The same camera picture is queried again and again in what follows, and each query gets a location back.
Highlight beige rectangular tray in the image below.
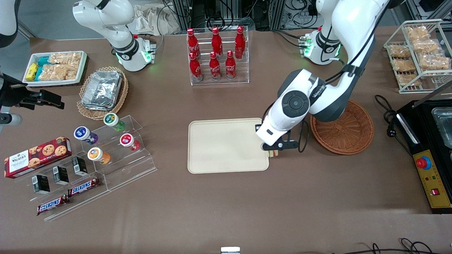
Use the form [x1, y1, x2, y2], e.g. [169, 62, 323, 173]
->
[188, 118, 269, 174]

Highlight orange drink bottle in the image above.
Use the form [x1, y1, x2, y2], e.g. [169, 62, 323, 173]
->
[87, 147, 111, 165]

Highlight purple drink bottle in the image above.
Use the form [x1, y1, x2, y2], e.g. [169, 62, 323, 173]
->
[73, 126, 99, 145]

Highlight yellow emergency stop box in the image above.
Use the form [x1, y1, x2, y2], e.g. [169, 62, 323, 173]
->
[412, 150, 452, 209]

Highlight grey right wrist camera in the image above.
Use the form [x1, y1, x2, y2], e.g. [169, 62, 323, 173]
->
[0, 112, 23, 127]

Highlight light wicker basket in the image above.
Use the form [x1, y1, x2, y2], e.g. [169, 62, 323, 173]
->
[77, 66, 129, 121]

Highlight green drink bottle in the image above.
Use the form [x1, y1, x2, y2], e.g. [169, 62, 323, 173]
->
[103, 113, 126, 132]

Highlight clear rice cracker pack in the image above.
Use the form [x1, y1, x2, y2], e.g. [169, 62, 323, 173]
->
[49, 52, 82, 66]
[39, 64, 79, 81]

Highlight Snickers chocolate bar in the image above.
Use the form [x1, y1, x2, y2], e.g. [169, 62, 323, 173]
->
[68, 177, 100, 197]
[37, 194, 70, 216]

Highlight background equipment rack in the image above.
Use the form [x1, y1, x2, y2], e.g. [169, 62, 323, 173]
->
[171, 0, 286, 31]

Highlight stack of foil trays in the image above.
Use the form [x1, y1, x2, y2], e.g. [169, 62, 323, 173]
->
[81, 71, 123, 111]

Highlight small black box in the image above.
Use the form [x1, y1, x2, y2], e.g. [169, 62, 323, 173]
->
[72, 156, 88, 177]
[53, 166, 70, 186]
[32, 174, 50, 194]

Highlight red drink bottle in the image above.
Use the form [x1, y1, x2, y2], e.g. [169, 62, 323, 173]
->
[119, 133, 141, 152]

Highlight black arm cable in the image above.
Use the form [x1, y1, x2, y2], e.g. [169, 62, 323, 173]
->
[297, 7, 386, 153]

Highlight clear acrylic bottle rack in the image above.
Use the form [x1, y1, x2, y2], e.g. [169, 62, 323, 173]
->
[186, 26, 250, 86]

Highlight white rectangular snack tray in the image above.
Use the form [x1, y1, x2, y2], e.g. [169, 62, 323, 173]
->
[22, 50, 89, 87]

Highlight metal container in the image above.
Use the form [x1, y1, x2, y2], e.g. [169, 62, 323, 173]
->
[431, 107, 452, 149]

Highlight red cola bottle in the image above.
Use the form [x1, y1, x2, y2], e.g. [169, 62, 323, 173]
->
[209, 52, 222, 81]
[187, 28, 201, 58]
[211, 27, 224, 57]
[234, 26, 246, 59]
[225, 50, 237, 80]
[189, 52, 203, 82]

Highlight bagged fried snack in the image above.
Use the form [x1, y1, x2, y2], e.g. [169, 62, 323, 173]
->
[411, 39, 442, 54]
[418, 53, 451, 71]
[388, 45, 412, 59]
[393, 58, 417, 73]
[397, 73, 423, 87]
[405, 26, 430, 40]

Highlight black appliance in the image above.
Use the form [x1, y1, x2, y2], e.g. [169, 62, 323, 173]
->
[395, 100, 452, 214]

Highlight clear acrylic stepped stand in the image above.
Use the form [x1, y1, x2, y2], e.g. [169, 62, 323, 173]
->
[16, 115, 157, 222]

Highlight brown wicker basket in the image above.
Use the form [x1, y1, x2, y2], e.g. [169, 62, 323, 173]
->
[310, 100, 375, 156]

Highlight red Walkers cookie box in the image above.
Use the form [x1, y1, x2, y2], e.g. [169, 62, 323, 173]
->
[4, 136, 72, 179]

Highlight white wire rack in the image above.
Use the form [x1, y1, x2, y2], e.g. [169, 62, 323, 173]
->
[384, 19, 452, 94]

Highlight crumpled beige bag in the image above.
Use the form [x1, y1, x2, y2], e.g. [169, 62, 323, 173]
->
[134, 4, 180, 36]

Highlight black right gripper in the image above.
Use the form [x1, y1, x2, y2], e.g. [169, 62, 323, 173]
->
[0, 73, 65, 110]

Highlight black power cable with plug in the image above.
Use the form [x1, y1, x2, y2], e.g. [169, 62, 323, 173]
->
[374, 95, 414, 156]

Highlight yellow snack packet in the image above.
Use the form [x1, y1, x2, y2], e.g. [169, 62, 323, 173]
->
[25, 63, 39, 81]

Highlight black floor cables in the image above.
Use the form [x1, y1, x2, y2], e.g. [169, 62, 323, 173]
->
[332, 238, 452, 254]

